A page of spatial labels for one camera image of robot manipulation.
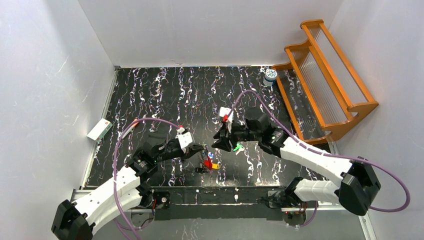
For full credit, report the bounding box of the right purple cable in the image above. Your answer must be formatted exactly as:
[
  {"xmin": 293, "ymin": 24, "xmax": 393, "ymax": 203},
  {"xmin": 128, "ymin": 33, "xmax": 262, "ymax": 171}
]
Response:
[{"xmin": 226, "ymin": 89, "xmax": 411, "ymax": 229}]

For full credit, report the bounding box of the orange wooden rack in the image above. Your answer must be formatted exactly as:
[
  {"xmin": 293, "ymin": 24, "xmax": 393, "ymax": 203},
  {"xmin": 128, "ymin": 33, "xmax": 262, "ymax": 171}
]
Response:
[{"xmin": 272, "ymin": 19, "xmax": 378, "ymax": 143}]

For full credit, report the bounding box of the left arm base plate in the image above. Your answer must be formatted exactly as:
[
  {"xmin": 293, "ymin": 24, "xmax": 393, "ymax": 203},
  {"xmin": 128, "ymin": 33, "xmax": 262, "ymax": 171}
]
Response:
[{"xmin": 139, "ymin": 190, "xmax": 171, "ymax": 210}]

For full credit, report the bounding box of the white cardboard box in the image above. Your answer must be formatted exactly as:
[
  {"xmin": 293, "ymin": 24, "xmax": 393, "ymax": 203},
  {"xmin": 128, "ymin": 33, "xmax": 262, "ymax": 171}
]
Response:
[{"xmin": 86, "ymin": 118, "xmax": 113, "ymax": 143}]

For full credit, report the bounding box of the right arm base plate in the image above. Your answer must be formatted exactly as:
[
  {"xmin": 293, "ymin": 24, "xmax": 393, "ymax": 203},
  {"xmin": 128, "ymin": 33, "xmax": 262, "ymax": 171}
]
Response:
[{"xmin": 256, "ymin": 190, "xmax": 319, "ymax": 213}]

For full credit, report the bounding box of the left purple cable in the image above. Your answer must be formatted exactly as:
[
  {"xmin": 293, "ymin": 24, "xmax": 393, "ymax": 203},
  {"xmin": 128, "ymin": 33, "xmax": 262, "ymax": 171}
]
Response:
[{"xmin": 112, "ymin": 117, "xmax": 185, "ymax": 240}]

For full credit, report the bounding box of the purple cable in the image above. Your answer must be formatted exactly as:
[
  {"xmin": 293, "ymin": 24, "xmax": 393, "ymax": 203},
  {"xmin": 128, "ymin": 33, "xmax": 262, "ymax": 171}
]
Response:
[
  {"xmin": 112, "ymin": 117, "xmax": 185, "ymax": 240},
  {"xmin": 226, "ymin": 89, "xmax": 411, "ymax": 229}
]

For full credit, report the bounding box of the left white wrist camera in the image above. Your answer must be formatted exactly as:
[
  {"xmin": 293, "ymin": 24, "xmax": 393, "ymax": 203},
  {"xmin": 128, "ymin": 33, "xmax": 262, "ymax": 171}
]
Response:
[{"xmin": 176, "ymin": 125, "xmax": 194, "ymax": 153}]

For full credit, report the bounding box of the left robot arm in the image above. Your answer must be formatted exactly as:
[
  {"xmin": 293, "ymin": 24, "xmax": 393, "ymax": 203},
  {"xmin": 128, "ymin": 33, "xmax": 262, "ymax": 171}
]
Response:
[{"xmin": 51, "ymin": 136, "xmax": 206, "ymax": 240}]

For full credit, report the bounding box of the orange white marker tube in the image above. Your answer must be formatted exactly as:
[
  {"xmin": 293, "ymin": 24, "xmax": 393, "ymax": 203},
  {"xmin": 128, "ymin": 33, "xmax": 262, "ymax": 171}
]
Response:
[{"xmin": 119, "ymin": 119, "xmax": 139, "ymax": 140}]

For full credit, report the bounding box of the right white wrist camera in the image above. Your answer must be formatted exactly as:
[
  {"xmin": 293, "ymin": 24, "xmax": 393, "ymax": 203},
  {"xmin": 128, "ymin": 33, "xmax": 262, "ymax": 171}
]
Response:
[{"xmin": 218, "ymin": 106, "xmax": 234, "ymax": 123}]

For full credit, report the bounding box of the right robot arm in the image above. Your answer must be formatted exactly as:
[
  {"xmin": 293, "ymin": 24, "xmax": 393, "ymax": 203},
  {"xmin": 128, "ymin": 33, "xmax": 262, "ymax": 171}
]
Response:
[{"xmin": 212, "ymin": 107, "xmax": 381, "ymax": 216}]

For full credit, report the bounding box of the keyring with coloured tags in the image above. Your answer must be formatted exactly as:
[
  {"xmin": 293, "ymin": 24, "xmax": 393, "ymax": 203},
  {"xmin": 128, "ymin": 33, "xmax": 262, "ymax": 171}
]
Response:
[{"xmin": 194, "ymin": 147, "xmax": 220, "ymax": 174}]

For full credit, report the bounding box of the aluminium rail frame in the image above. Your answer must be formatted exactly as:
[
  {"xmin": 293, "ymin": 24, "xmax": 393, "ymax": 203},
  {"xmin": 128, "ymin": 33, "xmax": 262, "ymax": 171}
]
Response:
[{"xmin": 61, "ymin": 187, "xmax": 378, "ymax": 240}]

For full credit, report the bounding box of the small white blue jar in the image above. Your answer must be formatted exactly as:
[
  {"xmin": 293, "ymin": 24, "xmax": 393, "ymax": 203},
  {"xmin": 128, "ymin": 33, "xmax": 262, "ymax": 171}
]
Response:
[{"xmin": 263, "ymin": 68, "xmax": 278, "ymax": 87}]

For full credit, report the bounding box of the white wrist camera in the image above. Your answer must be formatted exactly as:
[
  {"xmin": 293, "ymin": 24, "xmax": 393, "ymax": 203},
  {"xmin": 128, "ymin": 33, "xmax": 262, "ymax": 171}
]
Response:
[
  {"xmin": 218, "ymin": 106, "xmax": 234, "ymax": 123},
  {"xmin": 176, "ymin": 125, "xmax": 194, "ymax": 153}
]

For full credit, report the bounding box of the green tagged loose key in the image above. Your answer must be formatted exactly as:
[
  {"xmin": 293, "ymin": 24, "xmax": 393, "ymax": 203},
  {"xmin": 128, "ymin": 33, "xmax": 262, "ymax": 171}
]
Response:
[{"xmin": 232, "ymin": 143, "xmax": 245, "ymax": 156}]

